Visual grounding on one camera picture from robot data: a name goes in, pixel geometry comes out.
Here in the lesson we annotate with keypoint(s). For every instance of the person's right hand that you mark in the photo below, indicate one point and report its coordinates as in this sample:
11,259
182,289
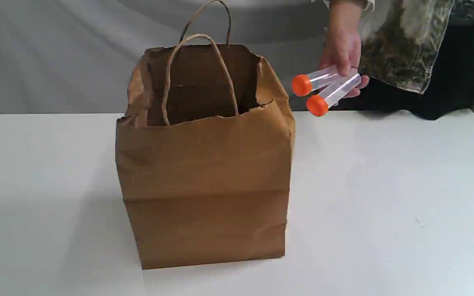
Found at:
342,49

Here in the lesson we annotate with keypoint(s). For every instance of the orange-capped clear tube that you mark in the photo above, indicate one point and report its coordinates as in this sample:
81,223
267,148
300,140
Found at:
304,84
319,104

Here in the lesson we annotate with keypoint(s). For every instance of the person in camouflage shirt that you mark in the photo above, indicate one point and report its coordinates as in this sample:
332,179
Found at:
416,55

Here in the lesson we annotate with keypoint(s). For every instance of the brown paper bag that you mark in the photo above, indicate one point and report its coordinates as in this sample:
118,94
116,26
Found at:
204,154

